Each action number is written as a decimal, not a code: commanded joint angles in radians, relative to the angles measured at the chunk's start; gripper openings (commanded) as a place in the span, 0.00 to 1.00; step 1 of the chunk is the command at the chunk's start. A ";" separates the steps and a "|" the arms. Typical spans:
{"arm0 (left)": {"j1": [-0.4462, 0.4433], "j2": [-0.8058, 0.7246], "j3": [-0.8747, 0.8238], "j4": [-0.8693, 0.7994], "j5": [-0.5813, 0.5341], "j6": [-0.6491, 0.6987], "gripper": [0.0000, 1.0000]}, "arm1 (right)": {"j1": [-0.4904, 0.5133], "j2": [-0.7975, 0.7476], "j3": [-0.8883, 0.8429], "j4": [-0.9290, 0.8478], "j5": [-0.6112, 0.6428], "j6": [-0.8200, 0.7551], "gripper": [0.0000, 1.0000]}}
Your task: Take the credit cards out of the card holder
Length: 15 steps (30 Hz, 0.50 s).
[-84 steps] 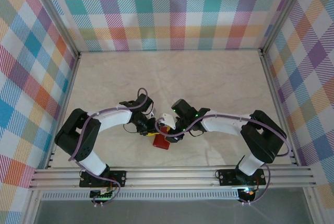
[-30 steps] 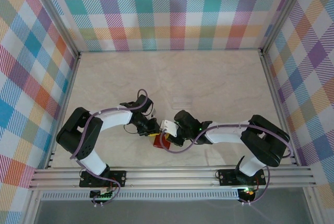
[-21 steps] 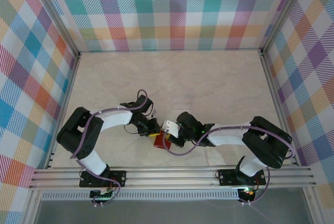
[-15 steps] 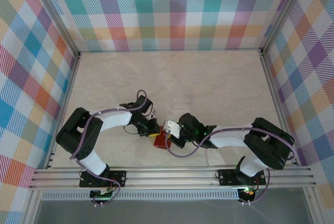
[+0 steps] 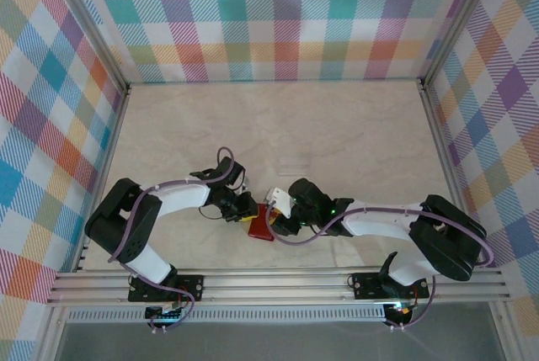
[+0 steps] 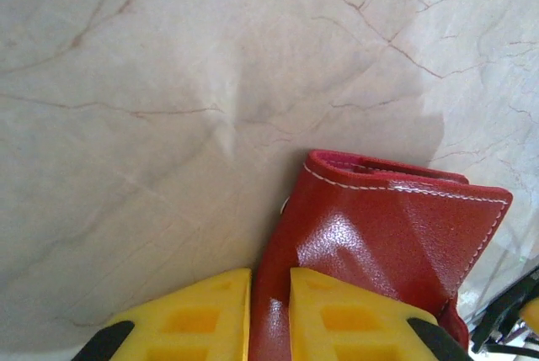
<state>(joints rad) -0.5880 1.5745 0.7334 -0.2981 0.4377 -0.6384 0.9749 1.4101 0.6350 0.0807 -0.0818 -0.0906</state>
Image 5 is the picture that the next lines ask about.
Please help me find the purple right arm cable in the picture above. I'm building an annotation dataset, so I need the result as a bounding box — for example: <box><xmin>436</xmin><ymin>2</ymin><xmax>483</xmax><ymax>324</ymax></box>
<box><xmin>267</xmin><ymin>204</ymin><xmax>494</xmax><ymax>332</ymax></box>

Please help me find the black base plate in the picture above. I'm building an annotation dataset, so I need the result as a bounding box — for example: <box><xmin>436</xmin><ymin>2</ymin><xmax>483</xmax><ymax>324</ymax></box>
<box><xmin>127</xmin><ymin>274</ymin><xmax>205</xmax><ymax>303</ymax></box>
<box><xmin>351</xmin><ymin>271</ymin><xmax>430</xmax><ymax>300</ymax></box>

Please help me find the aluminium frame post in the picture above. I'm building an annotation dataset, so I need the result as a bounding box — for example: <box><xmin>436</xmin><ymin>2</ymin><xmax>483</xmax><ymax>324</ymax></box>
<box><xmin>419</xmin><ymin>0</ymin><xmax>506</xmax><ymax>89</ymax></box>
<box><xmin>41</xmin><ymin>0</ymin><xmax>132</xmax><ymax>93</ymax></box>

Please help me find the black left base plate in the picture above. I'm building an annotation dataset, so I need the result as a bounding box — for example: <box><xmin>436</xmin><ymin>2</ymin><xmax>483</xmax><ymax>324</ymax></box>
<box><xmin>127</xmin><ymin>274</ymin><xmax>205</xmax><ymax>303</ymax></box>

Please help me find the thin dark wire loop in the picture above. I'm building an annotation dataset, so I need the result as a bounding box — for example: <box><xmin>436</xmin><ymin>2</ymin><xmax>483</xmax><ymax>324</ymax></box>
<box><xmin>199</xmin><ymin>204</ymin><xmax>227</xmax><ymax>220</ymax></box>

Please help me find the perforated metal cable tray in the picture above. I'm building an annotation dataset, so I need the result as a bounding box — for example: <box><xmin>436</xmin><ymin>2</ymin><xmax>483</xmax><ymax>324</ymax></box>
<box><xmin>67</xmin><ymin>309</ymin><xmax>387</xmax><ymax>323</ymax></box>

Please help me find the right controller board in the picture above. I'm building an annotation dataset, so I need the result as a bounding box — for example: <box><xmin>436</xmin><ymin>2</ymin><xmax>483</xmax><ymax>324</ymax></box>
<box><xmin>385</xmin><ymin>301</ymin><xmax>417</xmax><ymax>325</ymax></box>

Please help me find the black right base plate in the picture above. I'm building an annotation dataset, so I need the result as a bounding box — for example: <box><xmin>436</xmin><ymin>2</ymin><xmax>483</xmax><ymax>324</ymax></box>
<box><xmin>351</xmin><ymin>271</ymin><xmax>430</xmax><ymax>300</ymax></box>

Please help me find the left controller board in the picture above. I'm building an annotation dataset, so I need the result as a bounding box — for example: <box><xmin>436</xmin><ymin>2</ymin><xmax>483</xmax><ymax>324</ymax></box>
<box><xmin>145</xmin><ymin>305</ymin><xmax>187</xmax><ymax>322</ymax></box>

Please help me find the controller board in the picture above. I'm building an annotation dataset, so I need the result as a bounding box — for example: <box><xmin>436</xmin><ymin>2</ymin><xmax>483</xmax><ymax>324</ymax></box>
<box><xmin>385</xmin><ymin>301</ymin><xmax>417</xmax><ymax>325</ymax></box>
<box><xmin>145</xmin><ymin>305</ymin><xmax>187</xmax><ymax>322</ymax></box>

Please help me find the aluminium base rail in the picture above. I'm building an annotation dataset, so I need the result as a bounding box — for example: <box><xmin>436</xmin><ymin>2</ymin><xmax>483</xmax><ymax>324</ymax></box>
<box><xmin>45</xmin><ymin>267</ymin><xmax>510</xmax><ymax>305</ymax></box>

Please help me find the red card holder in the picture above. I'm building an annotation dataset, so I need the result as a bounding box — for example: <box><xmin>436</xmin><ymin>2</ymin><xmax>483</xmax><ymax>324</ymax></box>
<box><xmin>246</xmin><ymin>202</ymin><xmax>278</xmax><ymax>243</ymax></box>

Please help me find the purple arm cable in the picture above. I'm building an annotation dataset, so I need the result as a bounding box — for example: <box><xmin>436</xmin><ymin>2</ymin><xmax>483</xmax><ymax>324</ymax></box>
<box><xmin>107</xmin><ymin>146</ymin><xmax>239</xmax><ymax>335</ymax></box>
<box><xmin>267</xmin><ymin>204</ymin><xmax>494</xmax><ymax>332</ymax></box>

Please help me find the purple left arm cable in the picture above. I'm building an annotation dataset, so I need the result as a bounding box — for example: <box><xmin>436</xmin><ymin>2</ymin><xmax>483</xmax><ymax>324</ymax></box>
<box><xmin>107</xmin><ymin>146</ymin><xmax>239</xmax><ymax>335</ymax></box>

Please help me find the aluminium table side rail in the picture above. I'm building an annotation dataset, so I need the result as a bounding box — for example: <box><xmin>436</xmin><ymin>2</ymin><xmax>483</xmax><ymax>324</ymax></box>
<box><xmin>419</xmin><ymin>78</ymin><xmax>485</xmax><ymax>269</ymax></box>
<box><xmin>71</xmin><ymin>82</ymin><xmax>134</xmax><ymax>273</ymax></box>

